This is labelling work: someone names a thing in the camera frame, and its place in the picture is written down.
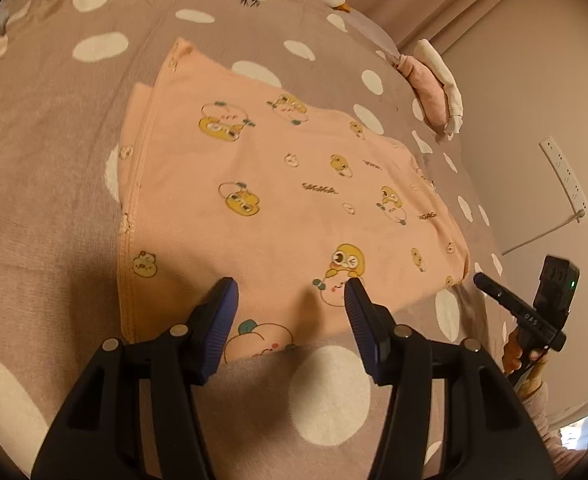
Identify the white power cable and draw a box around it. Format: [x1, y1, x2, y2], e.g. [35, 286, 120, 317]
[501, 212, 582, 256]

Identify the white wall power strip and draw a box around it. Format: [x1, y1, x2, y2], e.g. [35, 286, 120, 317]
[539, 135, 588, 223]

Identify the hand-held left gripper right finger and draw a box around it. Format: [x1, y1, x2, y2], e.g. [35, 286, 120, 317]
[343, 277, 557, 480]

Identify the pink folded garment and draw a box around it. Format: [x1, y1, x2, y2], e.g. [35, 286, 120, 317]
[394, 52, 450, 128]

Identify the person's right hand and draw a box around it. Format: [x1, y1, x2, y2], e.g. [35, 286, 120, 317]
[501, 327, 550, 396]

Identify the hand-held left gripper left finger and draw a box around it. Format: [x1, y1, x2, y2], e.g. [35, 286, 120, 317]
[30, 276, 239, 480]

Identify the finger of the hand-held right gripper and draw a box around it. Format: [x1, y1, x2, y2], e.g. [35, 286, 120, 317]
[473, 272, 523, 317]

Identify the person's right forearm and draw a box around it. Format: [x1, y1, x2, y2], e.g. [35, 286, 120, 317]
[519, 380, 588, 466]

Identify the pink printed long-sleeve shirt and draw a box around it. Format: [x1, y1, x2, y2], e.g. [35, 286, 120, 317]
[116, 37, 472, 366]

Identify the mauve polka dot blanket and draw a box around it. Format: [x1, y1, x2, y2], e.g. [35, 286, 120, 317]
[0, 0, 525, 480]

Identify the white folded garment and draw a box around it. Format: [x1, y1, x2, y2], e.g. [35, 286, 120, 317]
[414, 39, 467, 135]

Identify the pink curtain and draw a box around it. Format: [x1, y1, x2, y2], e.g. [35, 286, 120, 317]
[299, 0, 555, 51]

